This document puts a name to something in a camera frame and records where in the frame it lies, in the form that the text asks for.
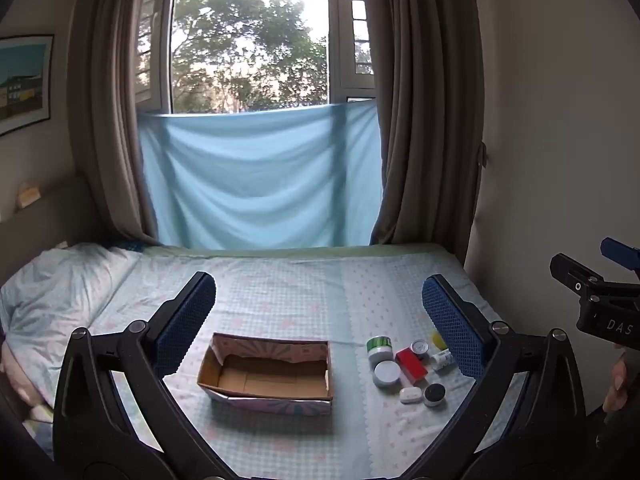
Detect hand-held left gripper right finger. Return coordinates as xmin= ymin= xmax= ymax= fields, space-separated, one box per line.
xmin=415 ymin=274 xmax=587 ymax=467

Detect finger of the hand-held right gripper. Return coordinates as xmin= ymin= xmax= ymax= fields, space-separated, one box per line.
xmin=549 ymin=253 xmax=607 ymax=306
xmin=600 ymin=237 xmax=640 ymax=281

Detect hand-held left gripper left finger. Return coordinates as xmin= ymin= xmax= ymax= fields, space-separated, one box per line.
xmin=52 ymin=271 xmax=221 ymax=467

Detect red box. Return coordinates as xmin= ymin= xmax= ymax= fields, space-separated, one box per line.
xmin=394 ymin=348 xmax=429 ymax=386

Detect green striped jar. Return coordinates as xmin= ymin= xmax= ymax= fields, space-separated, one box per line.
xmin=366 ymin=336 xmax=393 ymax=367

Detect white cream jar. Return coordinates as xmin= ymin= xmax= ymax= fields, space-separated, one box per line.
xmin=372 ymin=360 xmax=402 ymax=391

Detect patterned cardboard box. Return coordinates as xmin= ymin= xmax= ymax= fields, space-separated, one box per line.
xmin=196 ymin=332 xmax=334 ymax=417

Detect person's right hand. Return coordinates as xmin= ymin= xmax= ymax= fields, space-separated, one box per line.
xmin=602 ymin=346 xmax=632 ymax=414

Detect checked floral bed sheet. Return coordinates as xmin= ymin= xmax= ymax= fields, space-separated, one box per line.
xmin=20 ymin=244 xmax=531 ymax=480

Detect light blue pillow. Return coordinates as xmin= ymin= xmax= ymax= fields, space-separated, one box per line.
xmin=0 ymin=242 xmax=143 ymax=356

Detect light blue cloth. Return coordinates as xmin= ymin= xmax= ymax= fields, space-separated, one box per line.
xmin=137 ymin=99 xmax=385 ymax=250

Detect small beige box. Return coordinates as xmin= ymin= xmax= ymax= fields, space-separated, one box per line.
xmin=16 ymin=184 xmax=42 ymax=210

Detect framed wall picture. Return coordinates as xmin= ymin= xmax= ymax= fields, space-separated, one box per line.
xmin=0 ymin=34 xmax=55 ymax=137

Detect window frame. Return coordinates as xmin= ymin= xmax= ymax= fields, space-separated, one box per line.
xmin=134 ymin=0 xmax=377 ymax=115

